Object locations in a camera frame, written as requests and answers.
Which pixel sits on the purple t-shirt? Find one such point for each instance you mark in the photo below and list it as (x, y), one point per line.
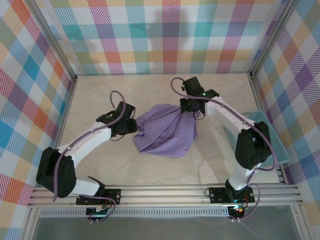
(165, 135)

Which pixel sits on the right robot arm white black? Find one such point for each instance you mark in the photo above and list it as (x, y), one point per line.
(225, 115)

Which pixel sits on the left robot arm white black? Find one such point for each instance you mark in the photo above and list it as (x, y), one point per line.
(87, 142)

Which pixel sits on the small electronics board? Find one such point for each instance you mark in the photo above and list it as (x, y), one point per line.
(237, 210)
(96, 212)

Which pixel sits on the light blue plastic basket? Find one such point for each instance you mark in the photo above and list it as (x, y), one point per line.
(277, 145)

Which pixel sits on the aluminium mounting rail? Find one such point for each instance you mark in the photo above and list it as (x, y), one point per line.
(162, 196)

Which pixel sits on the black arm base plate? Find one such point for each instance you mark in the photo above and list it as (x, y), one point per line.
(217, 196)
(82, 198)

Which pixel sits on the aluminium frame post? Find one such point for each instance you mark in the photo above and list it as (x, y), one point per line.
(273, 37)
(53, 40)

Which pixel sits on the aluminium frame leg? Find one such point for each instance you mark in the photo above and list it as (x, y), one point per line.
(300, 225)
(30, 225)

